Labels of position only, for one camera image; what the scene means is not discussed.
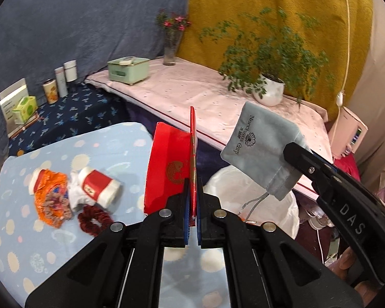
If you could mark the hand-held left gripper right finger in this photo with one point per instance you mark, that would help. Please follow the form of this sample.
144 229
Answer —
201 221

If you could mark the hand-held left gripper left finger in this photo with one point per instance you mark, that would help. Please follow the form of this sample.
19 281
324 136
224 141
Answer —
186 218

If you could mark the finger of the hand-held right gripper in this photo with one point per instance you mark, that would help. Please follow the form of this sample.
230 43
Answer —
308 163
325 162

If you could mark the red paper envelope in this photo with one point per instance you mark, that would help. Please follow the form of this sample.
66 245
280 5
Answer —
166 163

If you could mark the white plastic trash bag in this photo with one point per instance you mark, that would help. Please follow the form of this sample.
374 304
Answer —
276 211

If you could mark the red and white paper cup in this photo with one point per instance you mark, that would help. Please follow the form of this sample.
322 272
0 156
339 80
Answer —
98 187

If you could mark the white tissue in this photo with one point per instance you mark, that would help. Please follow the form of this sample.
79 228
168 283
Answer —
75 195

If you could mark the red cloth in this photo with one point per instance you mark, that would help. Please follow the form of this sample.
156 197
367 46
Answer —
346 168

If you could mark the pink appliance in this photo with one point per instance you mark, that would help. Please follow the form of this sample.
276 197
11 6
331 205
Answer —
348 131

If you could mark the white plant pot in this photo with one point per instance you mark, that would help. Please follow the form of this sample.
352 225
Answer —
271 91

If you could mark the dark red scrunchie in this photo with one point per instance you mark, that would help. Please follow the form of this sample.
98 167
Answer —
94 221

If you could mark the green leafy plant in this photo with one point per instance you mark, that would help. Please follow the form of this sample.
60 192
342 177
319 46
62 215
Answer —
269 48

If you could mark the pink speckled cloth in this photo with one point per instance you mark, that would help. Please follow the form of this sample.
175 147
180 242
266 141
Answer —
186 89

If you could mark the orange crumpled wrapper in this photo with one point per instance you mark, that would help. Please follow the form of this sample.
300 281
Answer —
51 195

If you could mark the navy printed cloth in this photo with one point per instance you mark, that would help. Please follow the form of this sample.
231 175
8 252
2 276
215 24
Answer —
77 115

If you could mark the small white red cup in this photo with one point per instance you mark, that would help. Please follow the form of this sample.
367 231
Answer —
35 183

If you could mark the mint green storage box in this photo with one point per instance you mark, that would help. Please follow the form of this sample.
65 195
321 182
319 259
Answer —
128 72

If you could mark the glass vase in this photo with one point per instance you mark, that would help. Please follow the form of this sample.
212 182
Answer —
170 51

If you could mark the tall pale bottle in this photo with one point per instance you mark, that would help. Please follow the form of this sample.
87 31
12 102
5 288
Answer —
61 81

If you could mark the brown notebook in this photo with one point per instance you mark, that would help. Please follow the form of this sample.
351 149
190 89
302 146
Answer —
25 126

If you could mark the orange printed tin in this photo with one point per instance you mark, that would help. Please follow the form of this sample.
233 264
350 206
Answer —
50 92

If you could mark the white jar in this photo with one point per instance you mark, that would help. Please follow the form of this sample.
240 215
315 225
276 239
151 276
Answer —
70 70

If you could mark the green tissue pack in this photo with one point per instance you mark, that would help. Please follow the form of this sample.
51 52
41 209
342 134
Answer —
25 109

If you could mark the pink flower bouquet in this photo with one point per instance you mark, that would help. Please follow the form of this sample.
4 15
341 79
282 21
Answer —
173 22

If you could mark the white cardboard box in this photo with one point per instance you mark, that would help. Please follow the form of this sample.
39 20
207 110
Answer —
9 102

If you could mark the grey-blue hanging blanket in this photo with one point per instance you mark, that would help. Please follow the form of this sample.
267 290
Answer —
83 16

